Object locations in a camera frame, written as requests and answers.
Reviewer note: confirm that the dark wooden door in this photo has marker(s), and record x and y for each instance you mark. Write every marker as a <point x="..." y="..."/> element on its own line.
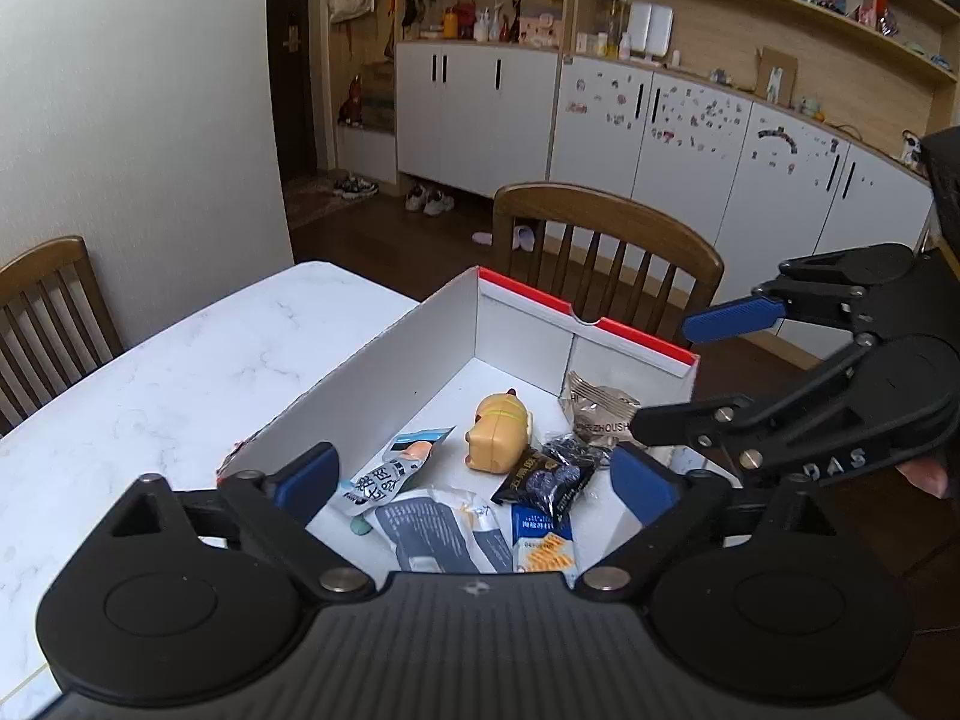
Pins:
<point x="292" y="90"/>

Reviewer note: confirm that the white cupboard unit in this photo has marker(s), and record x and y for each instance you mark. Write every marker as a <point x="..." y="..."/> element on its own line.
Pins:
<point x="480" y="112"/>

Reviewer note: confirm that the black snack packet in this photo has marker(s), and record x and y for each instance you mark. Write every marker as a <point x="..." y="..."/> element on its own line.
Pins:
<point x="544" y="487"/>

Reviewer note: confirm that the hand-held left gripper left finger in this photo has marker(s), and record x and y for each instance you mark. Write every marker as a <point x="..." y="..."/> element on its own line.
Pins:
<point x="306" y="478"/>

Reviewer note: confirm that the small teal object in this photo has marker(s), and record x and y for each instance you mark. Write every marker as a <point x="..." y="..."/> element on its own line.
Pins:
<point x="364" y="525"/>

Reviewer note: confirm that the yellow squishy toy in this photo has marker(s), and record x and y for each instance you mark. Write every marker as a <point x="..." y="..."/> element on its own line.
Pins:
<point x="499" y="431"/>

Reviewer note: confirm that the orange bottle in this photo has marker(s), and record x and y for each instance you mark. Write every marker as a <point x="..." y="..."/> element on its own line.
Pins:
<point x="450" y="22"/>

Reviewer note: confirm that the bronze foil snack packet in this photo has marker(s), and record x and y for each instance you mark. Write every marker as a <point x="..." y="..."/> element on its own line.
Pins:
<point x="600" y="409"/>

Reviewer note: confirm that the red shoe box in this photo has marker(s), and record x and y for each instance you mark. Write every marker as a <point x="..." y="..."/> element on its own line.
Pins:
<point x="420" y="360"/>

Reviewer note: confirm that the white marble desktop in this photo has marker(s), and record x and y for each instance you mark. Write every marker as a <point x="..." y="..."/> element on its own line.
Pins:
<point x="150" y="405"/>

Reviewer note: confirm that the grey and white plastic bag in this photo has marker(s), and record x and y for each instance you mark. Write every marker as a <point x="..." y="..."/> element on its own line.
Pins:
<point x="427" y="532"/>

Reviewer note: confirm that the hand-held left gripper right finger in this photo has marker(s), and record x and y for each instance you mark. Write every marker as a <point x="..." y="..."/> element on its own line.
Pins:
<point x="645" y="481"/>

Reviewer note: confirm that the white box appliance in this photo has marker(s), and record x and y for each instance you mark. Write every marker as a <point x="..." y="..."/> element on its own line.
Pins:
<point x="649" y="30"/>

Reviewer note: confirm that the person's right hand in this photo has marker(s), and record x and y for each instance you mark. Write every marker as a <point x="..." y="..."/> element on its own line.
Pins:
<point x="926" y="476"/>

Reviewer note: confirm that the white sneakers pair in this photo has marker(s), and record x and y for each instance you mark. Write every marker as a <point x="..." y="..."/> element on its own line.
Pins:
<point x="429" y="200"/>

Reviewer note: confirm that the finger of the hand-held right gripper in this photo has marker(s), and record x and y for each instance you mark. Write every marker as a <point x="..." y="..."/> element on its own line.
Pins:
<point x="731" y="319"/>
<point x="690" y="420"/>

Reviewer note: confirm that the brown wooden chair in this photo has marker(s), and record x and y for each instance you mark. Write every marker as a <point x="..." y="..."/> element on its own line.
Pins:
<point x="600" y="214"/>
<point x="45" y="315"/>

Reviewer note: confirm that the pink slipper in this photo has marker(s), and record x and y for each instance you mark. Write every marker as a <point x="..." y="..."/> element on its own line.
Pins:
<point x="525" y="238"/>

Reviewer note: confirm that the brown cardboard piece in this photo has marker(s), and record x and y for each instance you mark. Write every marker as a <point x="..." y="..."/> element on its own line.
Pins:
<point x="776" y="75"/>

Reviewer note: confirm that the blue cracker packet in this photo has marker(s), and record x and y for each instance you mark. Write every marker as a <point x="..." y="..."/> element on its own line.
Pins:
<point x="544" y="547"/>

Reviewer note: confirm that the dark sneakers pair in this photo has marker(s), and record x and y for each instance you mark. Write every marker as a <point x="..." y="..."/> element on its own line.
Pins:
<point x="355" y="186"/>

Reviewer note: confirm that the red plush toy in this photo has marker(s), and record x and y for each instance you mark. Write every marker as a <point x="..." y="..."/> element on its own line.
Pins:
<point x="350" y="99"/>

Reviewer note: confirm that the white snack packet orange picture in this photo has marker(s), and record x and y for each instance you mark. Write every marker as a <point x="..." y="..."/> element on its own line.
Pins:
<point x="390" y="476"/>

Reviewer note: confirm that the clear packet of dark snack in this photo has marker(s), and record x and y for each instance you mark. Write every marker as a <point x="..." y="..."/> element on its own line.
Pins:
<point x="574" y="451"/>

